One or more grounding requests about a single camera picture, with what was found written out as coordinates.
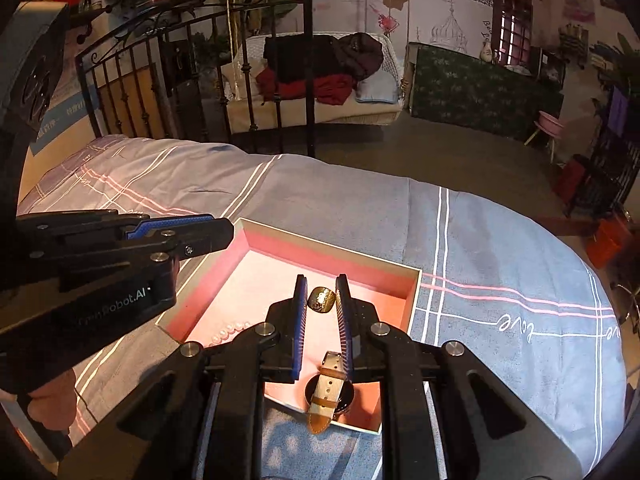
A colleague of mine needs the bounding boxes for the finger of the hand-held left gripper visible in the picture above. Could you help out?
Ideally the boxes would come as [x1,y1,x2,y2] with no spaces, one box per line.
[17,211,217,241]
[19,216,235,292]

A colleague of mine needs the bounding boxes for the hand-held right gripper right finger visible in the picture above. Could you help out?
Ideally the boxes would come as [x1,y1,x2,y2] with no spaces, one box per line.
[335,274,597,480]

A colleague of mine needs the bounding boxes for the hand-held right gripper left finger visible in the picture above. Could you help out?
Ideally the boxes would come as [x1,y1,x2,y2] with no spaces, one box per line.
[57,274,308,480]

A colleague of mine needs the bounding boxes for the wide gold ring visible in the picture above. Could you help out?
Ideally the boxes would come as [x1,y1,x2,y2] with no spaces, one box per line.
[306,286,335,315]

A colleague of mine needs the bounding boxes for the grey jewelry box pink inside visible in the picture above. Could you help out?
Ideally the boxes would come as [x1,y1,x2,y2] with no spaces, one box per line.
[156,217,423,433]

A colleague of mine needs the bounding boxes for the tan strap wristwatch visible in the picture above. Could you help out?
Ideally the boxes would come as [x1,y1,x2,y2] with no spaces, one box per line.
[305,351,354,435]

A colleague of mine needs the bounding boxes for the person's left hand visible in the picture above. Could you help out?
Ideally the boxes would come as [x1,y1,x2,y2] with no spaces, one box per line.
[0,367,78,461]

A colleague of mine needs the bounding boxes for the grey striped bedspread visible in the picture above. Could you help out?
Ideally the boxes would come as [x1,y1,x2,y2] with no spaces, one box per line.
[17,135,628,480]

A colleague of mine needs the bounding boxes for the white wicker hanging swing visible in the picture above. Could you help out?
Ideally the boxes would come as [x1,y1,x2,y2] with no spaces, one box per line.
[220,30,403,136]

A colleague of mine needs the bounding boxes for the red cloth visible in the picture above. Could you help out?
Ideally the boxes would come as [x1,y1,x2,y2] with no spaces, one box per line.
[256,67,356,106]

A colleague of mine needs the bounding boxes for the black clothes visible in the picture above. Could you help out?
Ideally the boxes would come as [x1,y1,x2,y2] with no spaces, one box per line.
[263,34,351,86]

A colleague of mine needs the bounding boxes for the light blue pillow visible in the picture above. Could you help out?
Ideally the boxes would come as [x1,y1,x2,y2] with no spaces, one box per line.
[355,71,401,103]

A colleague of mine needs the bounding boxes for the dark maroon jacket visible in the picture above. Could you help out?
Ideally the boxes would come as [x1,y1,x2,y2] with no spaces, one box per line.
[332,32,385,81]

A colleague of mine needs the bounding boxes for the green floral covered cabinet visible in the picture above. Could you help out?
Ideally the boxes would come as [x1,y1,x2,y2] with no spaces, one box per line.
[410,42,563,133]

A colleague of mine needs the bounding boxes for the red bin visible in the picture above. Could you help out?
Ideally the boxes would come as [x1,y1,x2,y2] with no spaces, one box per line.
[552,160,586,206]

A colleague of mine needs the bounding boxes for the orange bucket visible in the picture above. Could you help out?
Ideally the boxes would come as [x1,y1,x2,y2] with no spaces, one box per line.
[585,217,633,268]

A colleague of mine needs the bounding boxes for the pink basin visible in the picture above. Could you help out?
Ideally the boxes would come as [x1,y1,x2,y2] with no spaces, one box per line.
[532,111,565,138]

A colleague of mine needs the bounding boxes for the black metal plant rack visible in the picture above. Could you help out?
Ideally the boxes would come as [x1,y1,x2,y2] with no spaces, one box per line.
[570,85,640,221]

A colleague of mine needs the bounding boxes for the small black monitor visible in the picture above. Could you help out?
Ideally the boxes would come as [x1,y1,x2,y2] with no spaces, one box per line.
[540,50,568,86]

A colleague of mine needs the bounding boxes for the purple cloth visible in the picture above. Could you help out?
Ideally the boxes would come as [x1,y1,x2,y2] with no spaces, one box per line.
[607,87,631,136]

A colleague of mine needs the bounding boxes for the white pearl bracelet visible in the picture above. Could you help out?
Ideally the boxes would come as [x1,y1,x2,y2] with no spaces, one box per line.
[209,321,251,347]

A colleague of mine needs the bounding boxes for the blue wall sign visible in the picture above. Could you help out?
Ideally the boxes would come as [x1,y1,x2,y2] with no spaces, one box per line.
[30,77,98,156]

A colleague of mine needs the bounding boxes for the black metal bed frame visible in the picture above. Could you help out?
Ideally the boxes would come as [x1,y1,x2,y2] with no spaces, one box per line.
[75,0,316,158]

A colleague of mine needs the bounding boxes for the red phone booth wall decal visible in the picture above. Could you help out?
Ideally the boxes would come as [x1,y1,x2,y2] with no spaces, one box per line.
[492,0,533,68]

